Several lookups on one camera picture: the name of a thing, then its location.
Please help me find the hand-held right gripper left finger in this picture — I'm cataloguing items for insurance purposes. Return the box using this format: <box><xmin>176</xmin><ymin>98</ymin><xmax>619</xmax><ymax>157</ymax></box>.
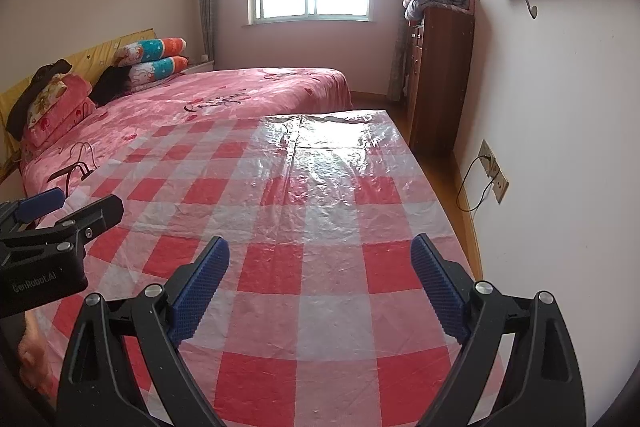
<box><xmin>56</xmin><ymin>234</ymin><xmax>231</xmax><ymax>427</ymax></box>

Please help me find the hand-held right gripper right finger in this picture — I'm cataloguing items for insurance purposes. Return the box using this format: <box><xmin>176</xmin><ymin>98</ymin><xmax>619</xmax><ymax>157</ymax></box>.
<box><xmin>410</xmin><ymin>233</ymin><xmax>587</xmax><ymax>427</ymax></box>

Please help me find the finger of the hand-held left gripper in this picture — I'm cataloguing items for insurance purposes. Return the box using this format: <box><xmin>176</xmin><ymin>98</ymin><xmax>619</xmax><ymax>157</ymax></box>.
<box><xmin>37</xmin><ymin>194</ymin><xmax>124</xmax><ymax>260</ymax></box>
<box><xmin>0</xmin><ymin>188</ymin><xmax>67</xmax><ymax>230</ymax></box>

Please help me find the pink plastic bin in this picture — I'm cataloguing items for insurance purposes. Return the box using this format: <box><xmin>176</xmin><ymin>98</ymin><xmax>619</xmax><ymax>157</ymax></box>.
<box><xmin>17</xmin><ymin>307</ymin><xmax>58</xmax><ymax>400</ymax></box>

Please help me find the pink pillow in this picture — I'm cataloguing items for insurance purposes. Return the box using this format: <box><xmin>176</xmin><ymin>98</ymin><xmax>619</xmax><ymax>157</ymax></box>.
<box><xmin>20</xmin><ymin>74</ymin><xmax>97</xmax><ymax>152</ymax></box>

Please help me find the floral pillow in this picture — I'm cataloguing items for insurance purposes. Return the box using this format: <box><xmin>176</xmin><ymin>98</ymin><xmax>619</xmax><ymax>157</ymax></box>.
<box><xmin>26</xmin><ymin>79</ymin><xmax>68</xmax><ymax>128</ymax></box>

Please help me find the black cloth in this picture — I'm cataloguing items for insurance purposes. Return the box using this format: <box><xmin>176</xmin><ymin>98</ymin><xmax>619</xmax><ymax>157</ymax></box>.
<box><xmin>91</xmin><ymin>67</ymin><xmax>133</xmax><ymax>106</ymax></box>

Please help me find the dark brown cloth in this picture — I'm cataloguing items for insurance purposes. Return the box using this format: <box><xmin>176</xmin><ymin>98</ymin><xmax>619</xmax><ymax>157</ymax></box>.
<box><xmin>6</xmin><ymin>59</ymin><xmax>73</xmax><ymax>140</ymax></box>

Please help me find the red white checked tablecloth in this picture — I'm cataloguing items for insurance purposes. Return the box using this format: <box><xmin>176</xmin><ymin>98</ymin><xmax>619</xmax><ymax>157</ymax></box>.
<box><xmin>30</xmin><ymin>109</ymin><xmax>506</xmax><ymax>427</ymax></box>

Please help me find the yellow headboard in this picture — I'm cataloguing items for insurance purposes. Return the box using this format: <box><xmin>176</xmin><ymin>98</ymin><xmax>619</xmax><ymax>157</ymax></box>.
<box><xmin>0</xmin><ymin>27</ymin><xmax>156</xmax><ymax>182</ymax></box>

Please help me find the cartoon bolster pillow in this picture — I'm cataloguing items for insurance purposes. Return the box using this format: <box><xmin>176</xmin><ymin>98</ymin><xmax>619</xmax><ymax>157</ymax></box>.
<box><xmin>127</xmin><ymin>56</ymin><xmax>190</xmax><ymax>88</ymax></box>
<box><xmin>114</xmin><ymin>38</ymin><xmax>188</xmax><ymax>68</ymax></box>

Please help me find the bed with pink cover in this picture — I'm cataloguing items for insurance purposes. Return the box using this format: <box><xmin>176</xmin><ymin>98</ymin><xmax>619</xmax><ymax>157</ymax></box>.
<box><xmin>19</xmin><ymin>67</ymin><xmax>353</xmax><ymax>198</ymax></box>

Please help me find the wooden cabinet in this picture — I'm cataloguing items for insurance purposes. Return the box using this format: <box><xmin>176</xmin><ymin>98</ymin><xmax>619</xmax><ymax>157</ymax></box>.
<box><xmin>404</xmin><ymin>4</ymin><xmax>477</xmax><ymax>158</ymax></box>

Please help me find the black socket cable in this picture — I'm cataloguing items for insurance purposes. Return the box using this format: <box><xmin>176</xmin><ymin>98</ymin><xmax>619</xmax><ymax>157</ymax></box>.
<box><xmin>456</xmin><ymin>154</ymin><xmax>493</xmax><ymax>214</ymax></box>

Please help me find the wall socket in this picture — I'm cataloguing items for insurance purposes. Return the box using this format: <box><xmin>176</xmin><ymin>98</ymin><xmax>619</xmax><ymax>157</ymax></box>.
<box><xmin>477</xmin><ymin>138</ymin><xmax>510</xmax><ymax>205</ymax></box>

